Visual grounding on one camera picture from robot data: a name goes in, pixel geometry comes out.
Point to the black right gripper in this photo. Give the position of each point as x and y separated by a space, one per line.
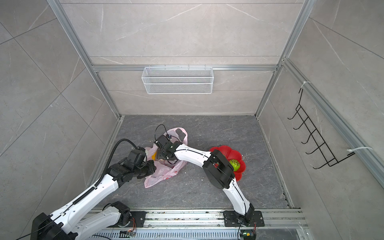
159 154

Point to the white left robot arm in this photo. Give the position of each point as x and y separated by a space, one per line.
68 222

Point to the green fake lime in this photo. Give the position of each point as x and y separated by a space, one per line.
235 164

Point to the black wire hook rack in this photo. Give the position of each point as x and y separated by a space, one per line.
315 136

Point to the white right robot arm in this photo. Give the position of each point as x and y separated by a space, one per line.
219 172

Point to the red flower-shaped bowl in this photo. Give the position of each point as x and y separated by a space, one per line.
230 154

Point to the white wire mesh basket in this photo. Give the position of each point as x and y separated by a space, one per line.
178 80

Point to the pink plastic bag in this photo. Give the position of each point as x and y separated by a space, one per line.
166 169

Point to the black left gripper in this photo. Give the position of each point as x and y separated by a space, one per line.
152 169

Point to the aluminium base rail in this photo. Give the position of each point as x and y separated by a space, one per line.
209 224

